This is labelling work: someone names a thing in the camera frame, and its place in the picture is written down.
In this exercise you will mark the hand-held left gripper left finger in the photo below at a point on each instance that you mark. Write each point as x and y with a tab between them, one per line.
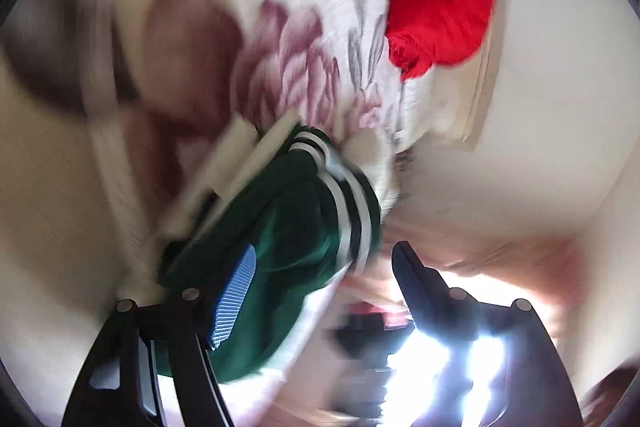
235	292

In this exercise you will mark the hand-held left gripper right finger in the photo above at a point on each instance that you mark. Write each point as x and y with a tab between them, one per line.
415	277

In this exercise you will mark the green varsity jacket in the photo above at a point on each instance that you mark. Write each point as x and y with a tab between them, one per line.
290	227

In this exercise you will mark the beige bed headboard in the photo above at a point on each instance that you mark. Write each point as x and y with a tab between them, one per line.
479	107

